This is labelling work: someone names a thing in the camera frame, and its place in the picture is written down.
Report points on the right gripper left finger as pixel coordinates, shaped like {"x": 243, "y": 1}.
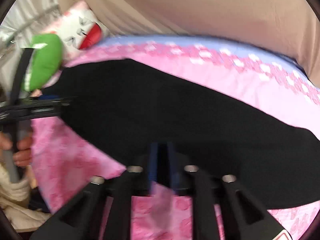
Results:
{"x": 102, "y": 209}

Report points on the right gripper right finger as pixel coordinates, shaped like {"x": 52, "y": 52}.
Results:
{"x": 222, "y": 208}

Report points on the black pants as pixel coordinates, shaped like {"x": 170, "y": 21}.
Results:
{"x": 123, "y": 106}

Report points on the person's left hand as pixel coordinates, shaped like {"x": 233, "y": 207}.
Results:
{"x": 23, "y": 157}

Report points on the green plush pillow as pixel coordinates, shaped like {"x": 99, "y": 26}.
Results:
{"x": 45, "y": 61}

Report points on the pink rose bedsheet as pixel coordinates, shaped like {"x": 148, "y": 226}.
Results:
{"x": 63, "y": 162}

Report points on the cream knit sleeve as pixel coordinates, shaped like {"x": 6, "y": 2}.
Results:
{"x": 15, "y": 199}

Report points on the white cartoon face pillow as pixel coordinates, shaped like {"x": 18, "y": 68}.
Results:
{"x": 78, "y": 29}

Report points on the beige curtain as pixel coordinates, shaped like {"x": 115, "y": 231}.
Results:
{"x": 289, "y": 27}

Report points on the metal bed rail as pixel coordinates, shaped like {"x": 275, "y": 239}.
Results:
{"x": 21, "y": 24}

